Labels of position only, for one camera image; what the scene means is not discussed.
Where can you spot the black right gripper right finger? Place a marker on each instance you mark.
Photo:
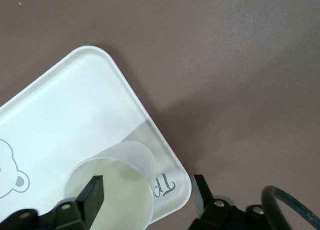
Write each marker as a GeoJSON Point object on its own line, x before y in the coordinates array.
{"type": "Point", "coordinates": [203, 190]}

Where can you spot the white plastic cup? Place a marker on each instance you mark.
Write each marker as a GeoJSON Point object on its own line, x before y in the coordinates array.
{"type": "Point", "coordinates": [130, 190]}

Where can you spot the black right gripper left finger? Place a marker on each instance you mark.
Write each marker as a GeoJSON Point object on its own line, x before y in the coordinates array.
{"type": "Point", "coordinates": [96, 192]}

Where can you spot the cream bear print tray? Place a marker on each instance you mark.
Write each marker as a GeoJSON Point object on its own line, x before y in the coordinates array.
{"type": "Point", "coordinates": [62, 110]}

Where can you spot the brown table mat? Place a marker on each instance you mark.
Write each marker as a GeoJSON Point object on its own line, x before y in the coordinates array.
{"type": "Point", "coordinates": [225, 65]}

